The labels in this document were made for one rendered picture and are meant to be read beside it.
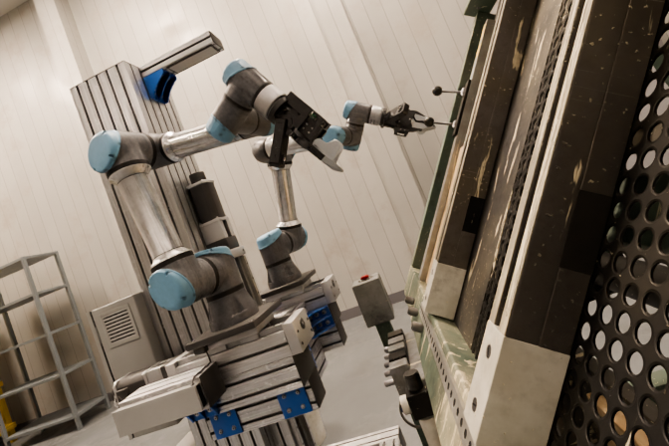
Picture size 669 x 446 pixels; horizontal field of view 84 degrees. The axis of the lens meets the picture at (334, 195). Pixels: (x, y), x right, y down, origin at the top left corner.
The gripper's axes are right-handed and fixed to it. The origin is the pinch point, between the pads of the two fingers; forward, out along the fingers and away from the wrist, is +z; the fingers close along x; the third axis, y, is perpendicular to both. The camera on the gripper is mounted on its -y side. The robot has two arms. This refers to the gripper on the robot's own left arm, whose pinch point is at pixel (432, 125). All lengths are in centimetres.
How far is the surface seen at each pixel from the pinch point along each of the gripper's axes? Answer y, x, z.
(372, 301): 32, 67, -5
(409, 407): -23, 94, 7
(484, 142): -47, 31, 8
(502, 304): -80, 73, 5
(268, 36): 252, -238, -206
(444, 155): 14.8, 3.5, 8.7
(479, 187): -43, 41, 10
